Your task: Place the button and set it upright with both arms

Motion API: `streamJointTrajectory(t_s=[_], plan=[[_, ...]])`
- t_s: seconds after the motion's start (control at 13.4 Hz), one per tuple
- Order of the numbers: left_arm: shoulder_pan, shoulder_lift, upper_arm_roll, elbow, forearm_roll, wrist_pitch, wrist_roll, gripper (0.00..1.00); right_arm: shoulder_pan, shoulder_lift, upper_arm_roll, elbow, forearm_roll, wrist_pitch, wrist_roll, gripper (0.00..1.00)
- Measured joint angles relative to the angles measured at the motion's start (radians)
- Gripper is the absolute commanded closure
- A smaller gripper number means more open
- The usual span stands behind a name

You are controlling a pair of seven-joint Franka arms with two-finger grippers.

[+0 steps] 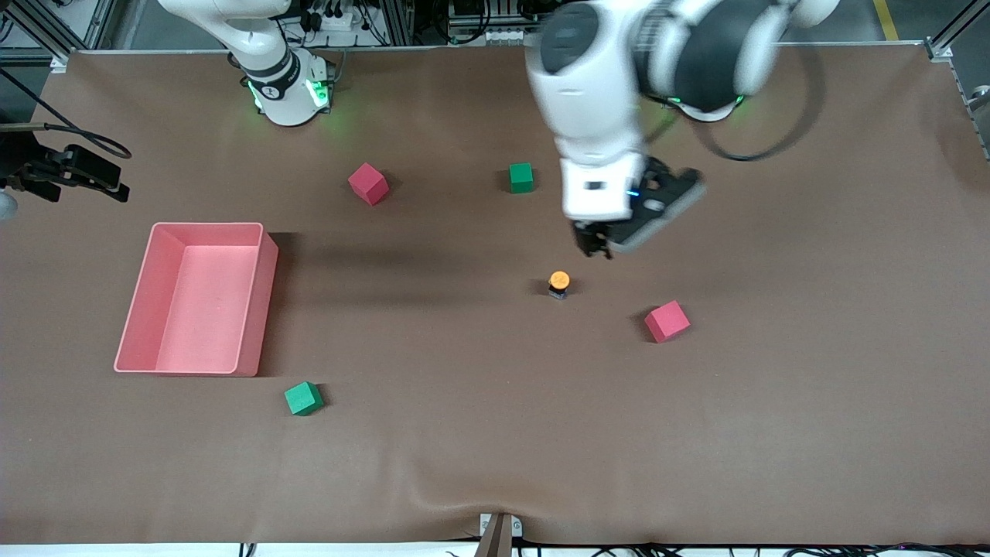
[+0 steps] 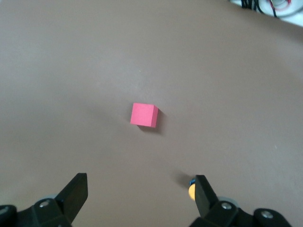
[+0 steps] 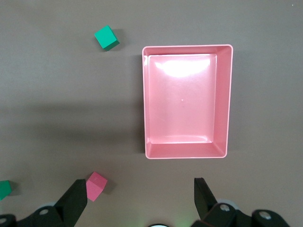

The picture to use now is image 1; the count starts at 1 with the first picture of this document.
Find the pink plastic tray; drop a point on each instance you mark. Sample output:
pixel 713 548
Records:
pixel 205 302

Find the pink foam cube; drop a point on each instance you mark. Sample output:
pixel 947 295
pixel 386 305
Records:
pixel 667 322
pixel 366 184

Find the black camera on mount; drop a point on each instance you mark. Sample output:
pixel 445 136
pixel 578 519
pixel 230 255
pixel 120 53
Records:
pixel 69 170

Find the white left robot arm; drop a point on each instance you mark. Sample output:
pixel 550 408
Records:
pixel 595 77

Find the white power strip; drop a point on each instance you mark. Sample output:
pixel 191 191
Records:
pixel 340 17

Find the metal bracket with post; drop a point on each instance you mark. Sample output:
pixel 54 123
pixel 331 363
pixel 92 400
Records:
pixel 499 535

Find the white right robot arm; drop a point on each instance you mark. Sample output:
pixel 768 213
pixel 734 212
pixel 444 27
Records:
pixel 271 70

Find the yellow mushroom push button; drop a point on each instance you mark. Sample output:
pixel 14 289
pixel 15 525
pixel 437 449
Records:
pixel 559 280

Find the green foam cube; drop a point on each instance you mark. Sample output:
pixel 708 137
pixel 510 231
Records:
pixel 302 398
pixel 521 178

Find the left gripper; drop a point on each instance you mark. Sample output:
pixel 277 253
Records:
pixel 589 235

